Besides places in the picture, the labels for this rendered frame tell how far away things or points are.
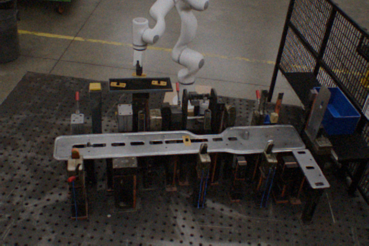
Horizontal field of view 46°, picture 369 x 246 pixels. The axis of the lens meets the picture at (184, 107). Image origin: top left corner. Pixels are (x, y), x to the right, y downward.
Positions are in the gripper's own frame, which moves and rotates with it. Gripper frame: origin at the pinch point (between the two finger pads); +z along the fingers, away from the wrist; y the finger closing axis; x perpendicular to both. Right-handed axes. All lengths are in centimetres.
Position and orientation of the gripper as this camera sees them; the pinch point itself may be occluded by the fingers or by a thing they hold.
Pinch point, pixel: (139, 71)
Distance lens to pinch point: 251.1
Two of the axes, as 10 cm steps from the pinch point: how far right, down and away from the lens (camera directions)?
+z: -0.8, 8.1, 5.8
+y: -1.1, 5.7, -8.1
